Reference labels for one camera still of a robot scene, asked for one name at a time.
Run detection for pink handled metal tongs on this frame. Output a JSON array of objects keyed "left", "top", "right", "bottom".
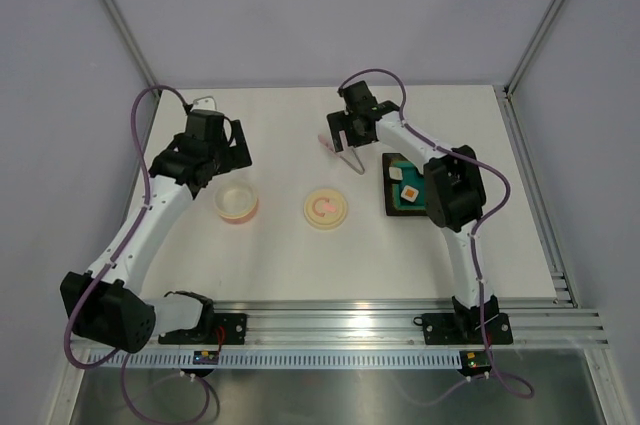
[{"left": 318, "top": 135, "right": 366, "bottom": 176}]

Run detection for pink round lunch box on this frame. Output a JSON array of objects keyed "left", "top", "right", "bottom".
[{"left": 214, "top": 181, "right": 259, "bottom": 225}]

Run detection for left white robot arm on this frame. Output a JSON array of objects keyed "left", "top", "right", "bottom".
[{"left": 60, "top": 109, "right": 252, "bottom": 353}]

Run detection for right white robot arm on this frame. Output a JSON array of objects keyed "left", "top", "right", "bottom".
[{"left": 327, "top": 102, "right": 499, "bottom": 341}]

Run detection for white sushi piece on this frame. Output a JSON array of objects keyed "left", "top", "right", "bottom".
[{"left": 388, "top": 167, "right": 403, "bottom": 181}]

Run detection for black and teal square plate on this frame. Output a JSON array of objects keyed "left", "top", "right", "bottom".
[{"left": 381, "top": 153, "right": 427, "bottom": 217}]

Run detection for orange centre sushi piece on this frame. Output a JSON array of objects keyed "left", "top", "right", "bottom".
[{"left": 400, "top": 185, "right": 419, "bottom": 203}]

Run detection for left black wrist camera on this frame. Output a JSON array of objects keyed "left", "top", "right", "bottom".
[{"left": 185, "top": 109, "right": 225, "bottom": 142}]

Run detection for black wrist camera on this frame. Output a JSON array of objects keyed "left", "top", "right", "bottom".
[
  {"left": 185, "top": 109, "right": 225, "bottom": 142},
  {"left": 338, "top": 80, "right": 378, "bottom": 112}
]

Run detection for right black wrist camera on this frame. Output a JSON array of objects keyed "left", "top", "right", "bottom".
[{"left": 338, "top": 80, "right": 378, "bottom": 112}]

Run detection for cream lid with pink handle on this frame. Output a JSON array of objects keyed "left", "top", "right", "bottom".
[{"left": 303, "top": 188, "right": 348, "bottom": 230}]

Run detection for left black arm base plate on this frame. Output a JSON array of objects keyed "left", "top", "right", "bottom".
[{"left": 158, "top": 312, "right": 248, "bottom": 345}]

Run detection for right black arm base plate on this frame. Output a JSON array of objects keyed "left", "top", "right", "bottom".
[{"left": 414, "top": 312, "right": 514, "bottom": 345}]

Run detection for left aluminium frame post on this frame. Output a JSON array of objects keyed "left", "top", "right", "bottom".
[{"left": 98, "top": 0, "right": 158, "bottom": 86}]

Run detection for aluminium frame post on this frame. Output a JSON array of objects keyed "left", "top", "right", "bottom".
[
  {"left": 98, "top": 0, "right": 158, "bottom": 86},
  {"left": 503, "top": 0, "right": 568, "bottom": 100}
]

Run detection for white slotted cable duct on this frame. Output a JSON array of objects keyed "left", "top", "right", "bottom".
[{"left": 104, "top": 348, "right": 462, "bottom": 370}]

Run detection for right side aluminium rail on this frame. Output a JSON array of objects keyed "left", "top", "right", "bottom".
[{"left": 493, "top": 85, "right": 582, "bottom": 308}]

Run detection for aluminium rail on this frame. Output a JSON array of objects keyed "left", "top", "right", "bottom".
[
  {"left": 493, "top": 85, "right": 582, "bottom": 308},
  {"left": 67, "top": 298, "right": 610, "bottom": 350}
]

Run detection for aluminium front rail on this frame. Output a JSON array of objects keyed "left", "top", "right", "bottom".
[{"left": 67, "top": 298, "right": 610, "bottom": 350}]

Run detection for right aluminium frame post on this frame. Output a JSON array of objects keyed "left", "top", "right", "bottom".
[{"left": 503, "top": 0, "right": 568, "bottom": 100}]

